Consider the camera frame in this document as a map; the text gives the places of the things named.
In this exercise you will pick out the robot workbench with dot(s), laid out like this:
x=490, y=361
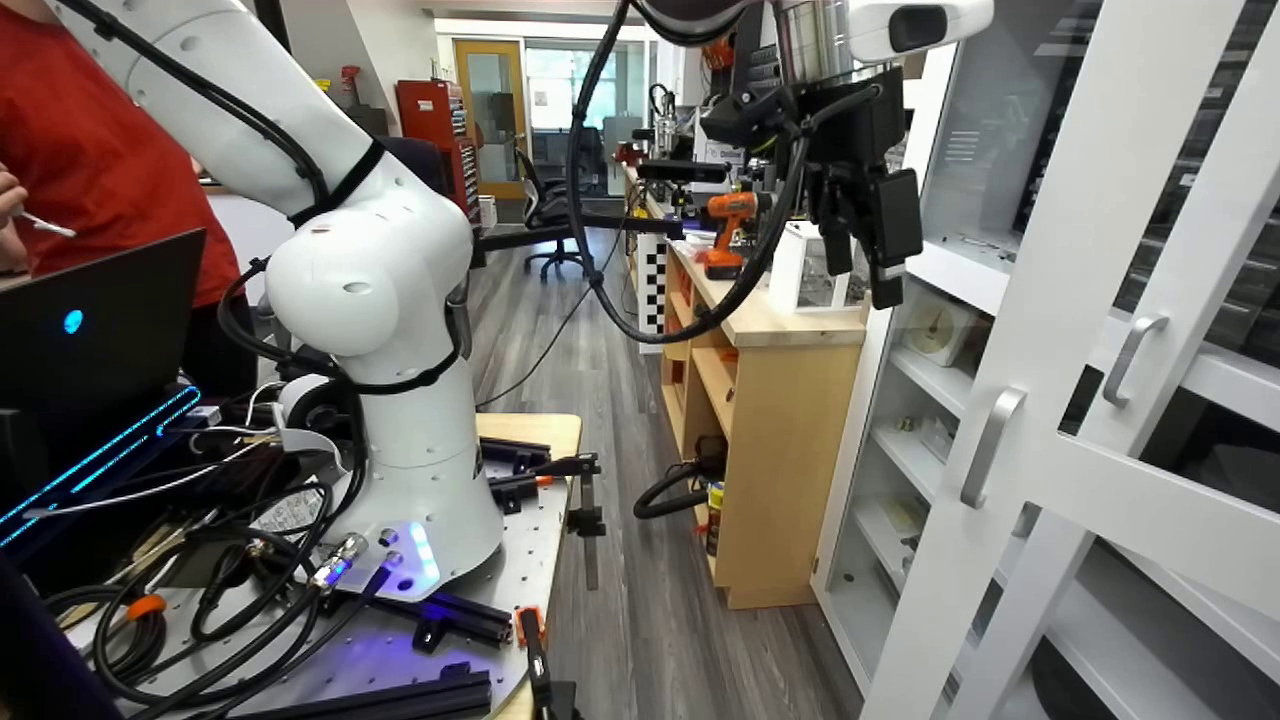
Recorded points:
x=535, y=562

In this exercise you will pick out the black white checkerboard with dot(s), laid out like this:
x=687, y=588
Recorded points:
x=651, y=287

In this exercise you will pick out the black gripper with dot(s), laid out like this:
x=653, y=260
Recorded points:
x=853, y=132

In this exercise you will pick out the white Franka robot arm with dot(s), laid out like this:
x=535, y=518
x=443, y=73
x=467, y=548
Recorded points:
x=387, y=282

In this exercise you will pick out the orange hanging tool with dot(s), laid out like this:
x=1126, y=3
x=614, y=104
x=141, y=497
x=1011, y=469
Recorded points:
x=721, y=58

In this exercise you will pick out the black laptop with blue lights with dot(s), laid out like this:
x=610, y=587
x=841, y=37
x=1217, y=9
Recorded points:
x=95, y=321

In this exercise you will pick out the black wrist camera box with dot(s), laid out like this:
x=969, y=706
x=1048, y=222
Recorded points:
x=745, y=122

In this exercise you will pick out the short black aluminium extrusion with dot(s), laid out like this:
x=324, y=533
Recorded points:
x=463, y=616

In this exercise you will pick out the person's right hand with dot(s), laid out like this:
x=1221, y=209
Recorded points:
x=8, y=222

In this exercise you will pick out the person in red shirt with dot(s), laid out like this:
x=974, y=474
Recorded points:
x=95, y=132

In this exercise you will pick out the wooden workbench cabinet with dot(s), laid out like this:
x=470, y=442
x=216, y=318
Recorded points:
x=787, y=467

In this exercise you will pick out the black table clamp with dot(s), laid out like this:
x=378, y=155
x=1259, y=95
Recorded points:
x=527, y=486

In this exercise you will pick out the white shelf cabinet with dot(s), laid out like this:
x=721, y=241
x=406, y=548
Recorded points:
x=922, y=454

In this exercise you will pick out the black horizontal stand rod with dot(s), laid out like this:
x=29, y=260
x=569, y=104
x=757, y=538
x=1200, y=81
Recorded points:
x=563, y=239

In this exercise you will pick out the white glass cabinet door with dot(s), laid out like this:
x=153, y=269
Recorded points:
x=1204, y=253
x=1064, y=264

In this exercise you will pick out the black office chair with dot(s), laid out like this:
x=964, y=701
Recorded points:
x=555, y=201

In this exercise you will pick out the black clamp with orange grip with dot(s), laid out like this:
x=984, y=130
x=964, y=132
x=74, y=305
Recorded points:
x=535, y=654

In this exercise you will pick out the white framed clear box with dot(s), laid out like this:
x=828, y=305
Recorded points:
x=787, y=264

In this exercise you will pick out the long black aluminium extrusion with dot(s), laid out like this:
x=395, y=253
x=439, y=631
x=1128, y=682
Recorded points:
x=403, y=697

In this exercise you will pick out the yellow framed glass door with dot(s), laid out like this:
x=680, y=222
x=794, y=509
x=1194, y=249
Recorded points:
x=490, y=132

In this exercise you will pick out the red cabinet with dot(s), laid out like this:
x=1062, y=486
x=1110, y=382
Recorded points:
x=427, y=122

